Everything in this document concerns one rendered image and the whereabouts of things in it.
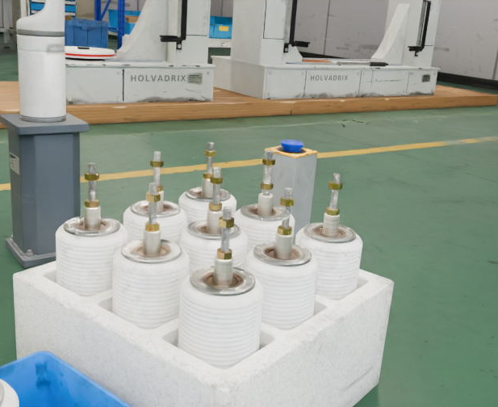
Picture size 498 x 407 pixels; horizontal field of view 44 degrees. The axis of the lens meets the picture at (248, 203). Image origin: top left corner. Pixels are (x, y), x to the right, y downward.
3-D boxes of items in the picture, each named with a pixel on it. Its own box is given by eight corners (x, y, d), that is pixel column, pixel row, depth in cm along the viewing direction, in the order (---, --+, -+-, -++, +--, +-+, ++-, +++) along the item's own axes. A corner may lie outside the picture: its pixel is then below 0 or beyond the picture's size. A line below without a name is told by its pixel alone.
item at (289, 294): (247, 351, 90) (256, 237, 84) (311, 365, 87) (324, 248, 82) (227, 388, 81) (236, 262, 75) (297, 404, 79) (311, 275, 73)
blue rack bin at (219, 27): (183, 34, 648) (184, 14, 642) (215, 35, 669) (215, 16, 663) (207, 38, 609) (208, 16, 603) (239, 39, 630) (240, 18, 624)
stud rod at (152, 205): (146, 241, 76) (148, 183, 74) (149, 239, 77) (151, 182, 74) (153, 243, 76) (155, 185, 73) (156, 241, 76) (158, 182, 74)
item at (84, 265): (63, 367, 83) (60, 242, 77) (54, 332, 91) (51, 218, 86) (133, 355, 87) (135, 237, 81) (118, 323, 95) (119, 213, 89)
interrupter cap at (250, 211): (293, 223, 92) (294, 219, 92) (244, 223, 90) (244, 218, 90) (282, 207, 99) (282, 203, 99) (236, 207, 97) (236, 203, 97)
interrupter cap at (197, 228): (191, 243, 81) (191, 237, 81) (182, 224, 88) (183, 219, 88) (246, 241, 83) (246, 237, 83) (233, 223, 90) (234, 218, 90)
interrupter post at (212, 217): (207, 235, 84) (208, 212, 83) (203, 229, 86) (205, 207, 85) (223, 235, 85) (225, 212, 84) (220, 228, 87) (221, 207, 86)
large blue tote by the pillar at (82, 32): (41, 60, 537) (40, 16, 525) (85, 60, 562) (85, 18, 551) (65, 66, 501) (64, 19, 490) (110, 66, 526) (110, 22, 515)
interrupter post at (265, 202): (273, 217, 94) (275, 197, 93) (257, 217, 93) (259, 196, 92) (270, 212, 96) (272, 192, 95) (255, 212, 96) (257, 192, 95)
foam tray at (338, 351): (17, 385, 90) (11, 273, 84) (198, 301, 119) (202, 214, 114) (216, 532, 67) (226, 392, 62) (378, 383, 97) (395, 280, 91)
